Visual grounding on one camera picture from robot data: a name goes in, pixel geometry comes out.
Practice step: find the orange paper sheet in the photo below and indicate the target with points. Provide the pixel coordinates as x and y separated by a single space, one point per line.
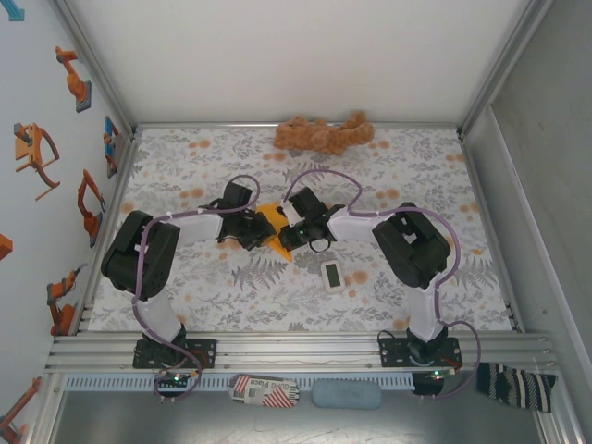
273 215

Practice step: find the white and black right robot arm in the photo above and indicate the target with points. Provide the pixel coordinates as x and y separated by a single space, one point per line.
407 245

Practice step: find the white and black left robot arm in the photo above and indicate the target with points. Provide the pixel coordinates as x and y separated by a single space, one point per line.
125 259

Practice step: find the white digital timer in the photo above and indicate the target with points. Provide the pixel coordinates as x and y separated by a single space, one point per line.
332 276

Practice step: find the floral printed table mat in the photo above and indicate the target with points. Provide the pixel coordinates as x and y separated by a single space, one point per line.
231 314

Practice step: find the brown plush toy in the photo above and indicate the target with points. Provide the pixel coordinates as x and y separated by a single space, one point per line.
319 136

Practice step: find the red white printed pouch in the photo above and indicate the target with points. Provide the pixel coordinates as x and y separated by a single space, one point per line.
263 392

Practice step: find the small circuit board green light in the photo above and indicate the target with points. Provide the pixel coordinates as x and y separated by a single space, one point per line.
437 373
176 379

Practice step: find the blue-grey glasses case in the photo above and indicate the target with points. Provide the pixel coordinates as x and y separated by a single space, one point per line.
347 394

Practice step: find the grey metal shelf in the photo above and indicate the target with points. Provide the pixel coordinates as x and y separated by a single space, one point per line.
185 423

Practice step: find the black white striped sock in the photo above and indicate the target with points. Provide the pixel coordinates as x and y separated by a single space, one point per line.
513 386

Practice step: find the aluminium frame rail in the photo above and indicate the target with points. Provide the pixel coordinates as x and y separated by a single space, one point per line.
300 356
492 231
108 231

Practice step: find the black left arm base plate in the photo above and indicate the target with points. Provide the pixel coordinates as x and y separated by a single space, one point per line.
208 353

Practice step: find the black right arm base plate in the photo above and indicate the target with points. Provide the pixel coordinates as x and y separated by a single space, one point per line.
393 353

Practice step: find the blue and orange wall sticker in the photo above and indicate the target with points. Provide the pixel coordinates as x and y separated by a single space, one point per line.
110 139

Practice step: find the aluminium frame post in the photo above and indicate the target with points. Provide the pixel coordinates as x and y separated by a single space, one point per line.
97 69
504 69

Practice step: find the orange gripper wall sticker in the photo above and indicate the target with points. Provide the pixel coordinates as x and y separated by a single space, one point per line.
28 152

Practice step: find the orange block wall sticker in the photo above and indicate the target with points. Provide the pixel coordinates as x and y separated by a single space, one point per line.
4 247

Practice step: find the blue machine wall sticker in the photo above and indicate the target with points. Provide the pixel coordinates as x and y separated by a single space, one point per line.
14 14

